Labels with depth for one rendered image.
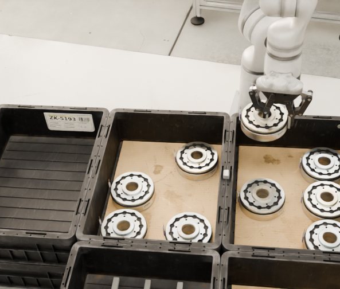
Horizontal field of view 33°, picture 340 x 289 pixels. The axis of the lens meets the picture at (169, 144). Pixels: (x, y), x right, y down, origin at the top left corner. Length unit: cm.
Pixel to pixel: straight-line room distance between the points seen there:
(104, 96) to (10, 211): 58
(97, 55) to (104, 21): 145
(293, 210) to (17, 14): 265
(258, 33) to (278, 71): 24
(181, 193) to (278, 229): 24
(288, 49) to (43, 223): 68
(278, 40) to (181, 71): 82
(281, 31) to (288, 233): 45
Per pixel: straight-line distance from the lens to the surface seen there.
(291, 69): 118
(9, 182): 149
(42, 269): 134
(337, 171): 141
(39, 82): 196
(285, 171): 143
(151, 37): 330
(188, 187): 139
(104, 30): 340
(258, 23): 140
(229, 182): 127
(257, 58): 144
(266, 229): 132
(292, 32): 113
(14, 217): 141
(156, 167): 144
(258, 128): 129
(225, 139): 138
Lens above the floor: 190
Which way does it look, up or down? 46 degrees down
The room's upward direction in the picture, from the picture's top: 5 degrees counter-clockwise
